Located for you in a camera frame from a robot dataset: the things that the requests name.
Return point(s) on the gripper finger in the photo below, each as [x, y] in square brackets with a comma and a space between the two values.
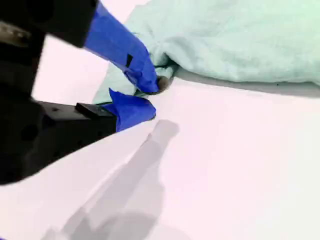
[117, 42]
[132, 112]

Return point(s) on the pale green T-shirt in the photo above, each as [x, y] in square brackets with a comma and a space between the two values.
[225, 37]

